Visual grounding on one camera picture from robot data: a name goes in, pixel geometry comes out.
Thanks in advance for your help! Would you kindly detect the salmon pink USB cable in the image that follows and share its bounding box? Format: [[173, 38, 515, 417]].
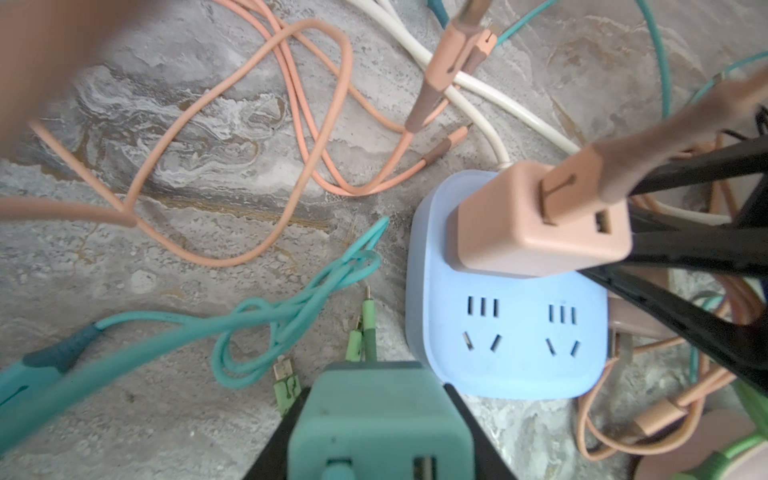
[[0, 0, 768, 463]]

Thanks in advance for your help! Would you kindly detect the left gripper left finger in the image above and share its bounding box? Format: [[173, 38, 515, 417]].
[[243, 388, 311, 480]]

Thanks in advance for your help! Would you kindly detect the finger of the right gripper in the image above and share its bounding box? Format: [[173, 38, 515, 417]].
[[581, 266, 767, 394], [624, 136, 767, 278]]

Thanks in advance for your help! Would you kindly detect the teal charger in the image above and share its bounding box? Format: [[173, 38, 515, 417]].
[[287, 361, 476, 479]]

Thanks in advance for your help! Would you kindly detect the pink usb charger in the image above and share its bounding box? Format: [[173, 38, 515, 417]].
[[608, 294, 676, 340], [446, 161, 632, 278]]

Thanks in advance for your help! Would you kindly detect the blue power strip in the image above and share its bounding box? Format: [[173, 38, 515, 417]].
[[405, 170, 608, 400]]

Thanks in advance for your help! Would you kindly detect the pink USB charger front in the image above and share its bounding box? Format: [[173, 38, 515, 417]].
[[608, 294, 676, 340]]

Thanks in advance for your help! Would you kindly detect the teal USB cable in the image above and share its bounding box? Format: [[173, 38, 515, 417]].
[[0, 0, 768, 451]]

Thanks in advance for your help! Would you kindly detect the white power cord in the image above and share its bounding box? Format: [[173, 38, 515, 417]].
[[344, 0, 733, 226]]

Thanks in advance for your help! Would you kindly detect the pink power strip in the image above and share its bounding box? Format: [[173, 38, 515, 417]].
[[633, 410, 767, 479]]

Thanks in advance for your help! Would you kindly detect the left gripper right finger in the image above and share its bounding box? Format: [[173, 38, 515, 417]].
[[444, 384, 516, 480]]

